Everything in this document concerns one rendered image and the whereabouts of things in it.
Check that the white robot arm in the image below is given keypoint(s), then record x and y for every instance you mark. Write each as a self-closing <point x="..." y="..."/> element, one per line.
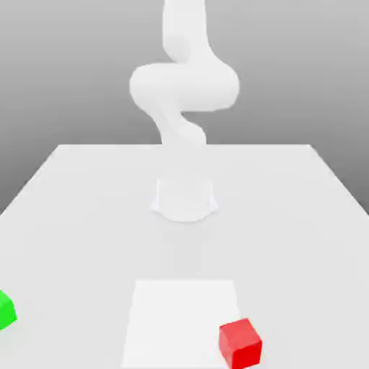
<point x="184" y="86"/>

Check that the small red cube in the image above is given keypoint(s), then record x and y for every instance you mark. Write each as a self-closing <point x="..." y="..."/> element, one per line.
<point x="239" y="343"/>

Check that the small green cube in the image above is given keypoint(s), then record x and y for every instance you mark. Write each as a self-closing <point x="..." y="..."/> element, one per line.
<point x="5" y="311"/>

